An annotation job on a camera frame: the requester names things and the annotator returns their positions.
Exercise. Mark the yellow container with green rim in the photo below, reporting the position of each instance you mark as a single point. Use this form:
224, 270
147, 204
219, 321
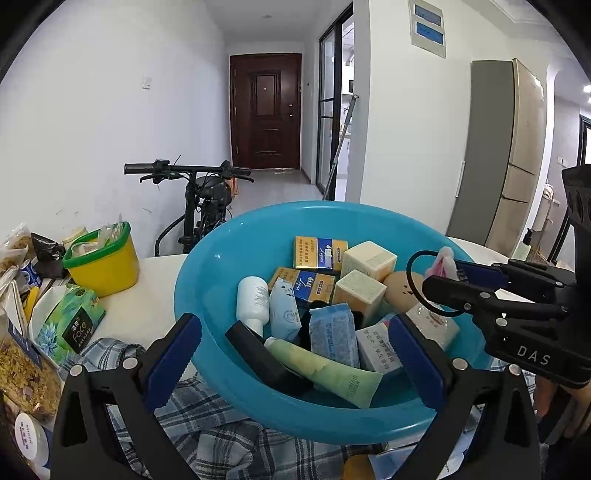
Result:
106, 270

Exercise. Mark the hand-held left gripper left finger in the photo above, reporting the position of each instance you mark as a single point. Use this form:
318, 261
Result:
171, 355

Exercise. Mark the yellow and blue box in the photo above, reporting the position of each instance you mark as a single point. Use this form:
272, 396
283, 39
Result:
318, 254
304, 286

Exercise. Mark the black square box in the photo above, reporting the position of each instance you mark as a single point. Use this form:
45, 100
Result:
263, 360

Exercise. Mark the blue wet wipe packet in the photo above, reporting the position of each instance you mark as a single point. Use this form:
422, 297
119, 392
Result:
332, 334

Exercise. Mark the cream carton box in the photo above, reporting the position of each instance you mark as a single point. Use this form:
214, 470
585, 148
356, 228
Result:
369, 261
358, 295

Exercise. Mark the grey-blue carton box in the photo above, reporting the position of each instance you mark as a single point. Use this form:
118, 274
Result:
378, 353

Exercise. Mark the light green tube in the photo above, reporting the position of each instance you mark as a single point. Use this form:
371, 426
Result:
328, 374

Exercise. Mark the dark brown door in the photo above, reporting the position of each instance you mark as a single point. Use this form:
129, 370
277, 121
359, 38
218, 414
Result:
265, 110

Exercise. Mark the black bicycle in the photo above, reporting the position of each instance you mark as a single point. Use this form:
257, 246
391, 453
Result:
207, 198

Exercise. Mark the blue and white can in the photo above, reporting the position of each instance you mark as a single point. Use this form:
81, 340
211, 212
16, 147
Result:
30, 274

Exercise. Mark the white printed tissue packet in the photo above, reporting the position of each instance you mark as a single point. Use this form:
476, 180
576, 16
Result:
438, 330

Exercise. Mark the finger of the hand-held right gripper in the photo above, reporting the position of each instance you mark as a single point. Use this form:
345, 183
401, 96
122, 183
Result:
482, 273
466, 293

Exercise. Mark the green tissue packet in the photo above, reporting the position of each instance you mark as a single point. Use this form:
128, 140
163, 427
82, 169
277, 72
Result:
69, 323

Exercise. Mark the blue plastic basin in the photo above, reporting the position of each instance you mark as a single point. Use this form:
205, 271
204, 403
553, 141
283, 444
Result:
217, 277

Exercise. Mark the clear snack bag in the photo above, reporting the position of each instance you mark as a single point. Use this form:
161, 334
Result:
14, 251

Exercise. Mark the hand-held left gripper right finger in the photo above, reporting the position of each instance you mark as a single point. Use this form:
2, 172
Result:
411, 355

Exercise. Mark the white desktop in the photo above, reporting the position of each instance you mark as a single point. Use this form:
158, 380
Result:
157, 277

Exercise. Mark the gold grey refrigerator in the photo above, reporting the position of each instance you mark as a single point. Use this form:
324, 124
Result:
489, 157

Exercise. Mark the brown paper bag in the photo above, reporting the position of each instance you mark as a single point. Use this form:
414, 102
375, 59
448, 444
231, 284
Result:
233, 188

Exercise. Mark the white light switch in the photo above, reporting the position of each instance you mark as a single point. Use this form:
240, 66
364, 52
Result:
147, 81

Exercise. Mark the green pump bottle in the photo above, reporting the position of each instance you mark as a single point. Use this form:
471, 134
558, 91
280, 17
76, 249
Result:
524, 249

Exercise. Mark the white plastic bottle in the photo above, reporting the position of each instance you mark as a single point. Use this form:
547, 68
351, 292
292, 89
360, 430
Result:
253, 302

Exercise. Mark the black-framed glass door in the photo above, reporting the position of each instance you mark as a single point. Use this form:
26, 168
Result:
330, 110

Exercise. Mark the blue plaid shirt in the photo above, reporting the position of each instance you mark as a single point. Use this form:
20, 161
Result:
221, 443

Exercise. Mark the person's right hand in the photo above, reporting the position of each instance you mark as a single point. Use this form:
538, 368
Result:
547, 399

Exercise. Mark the light blue tissue packet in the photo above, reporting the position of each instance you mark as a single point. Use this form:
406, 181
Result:
284, 309

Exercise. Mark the cereal jar with black lid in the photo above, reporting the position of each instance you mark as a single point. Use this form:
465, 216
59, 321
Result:
27, 374

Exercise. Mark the pink and white small item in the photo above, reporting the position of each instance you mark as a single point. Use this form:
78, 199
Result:
444, 264

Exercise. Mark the white wall panel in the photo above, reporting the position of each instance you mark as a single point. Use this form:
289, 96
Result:
427, 27

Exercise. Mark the black plastic bag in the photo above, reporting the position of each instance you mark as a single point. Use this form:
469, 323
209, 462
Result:
48, 254

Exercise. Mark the round wooden item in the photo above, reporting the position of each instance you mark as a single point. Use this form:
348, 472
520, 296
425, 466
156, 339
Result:
399, 293

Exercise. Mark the white jar with blue label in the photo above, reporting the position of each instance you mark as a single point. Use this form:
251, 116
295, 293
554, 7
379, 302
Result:
30, 438

